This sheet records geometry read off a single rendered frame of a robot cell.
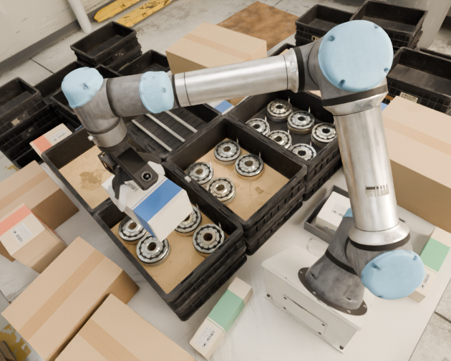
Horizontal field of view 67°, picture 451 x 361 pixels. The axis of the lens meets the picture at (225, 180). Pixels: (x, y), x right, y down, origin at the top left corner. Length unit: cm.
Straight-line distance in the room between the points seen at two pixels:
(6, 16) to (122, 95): 354
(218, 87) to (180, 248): 57
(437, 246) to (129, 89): 102
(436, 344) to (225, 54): 166
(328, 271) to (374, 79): 48
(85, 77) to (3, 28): 351
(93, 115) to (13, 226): 69
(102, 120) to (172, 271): 56
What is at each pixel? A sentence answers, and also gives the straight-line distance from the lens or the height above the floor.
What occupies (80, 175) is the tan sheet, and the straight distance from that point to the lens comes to 145.
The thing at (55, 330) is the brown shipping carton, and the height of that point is 86.
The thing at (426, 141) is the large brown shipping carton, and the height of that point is 90.
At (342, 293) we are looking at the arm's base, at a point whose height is 97.
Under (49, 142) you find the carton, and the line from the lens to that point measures 164.
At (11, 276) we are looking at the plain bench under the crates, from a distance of 152.
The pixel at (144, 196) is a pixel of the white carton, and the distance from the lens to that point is 87.
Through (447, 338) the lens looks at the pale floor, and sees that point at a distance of 202.
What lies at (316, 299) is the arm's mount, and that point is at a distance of 89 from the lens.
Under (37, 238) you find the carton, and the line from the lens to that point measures 125.
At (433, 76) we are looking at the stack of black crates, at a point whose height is 49.
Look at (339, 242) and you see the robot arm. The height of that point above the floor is 103.
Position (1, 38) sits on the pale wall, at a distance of 419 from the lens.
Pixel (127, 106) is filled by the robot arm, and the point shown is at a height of 141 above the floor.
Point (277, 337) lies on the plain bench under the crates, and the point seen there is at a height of 70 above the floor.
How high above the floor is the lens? 181
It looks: 52 degrees down
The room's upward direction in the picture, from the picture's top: 11 degrees counter-clockwise
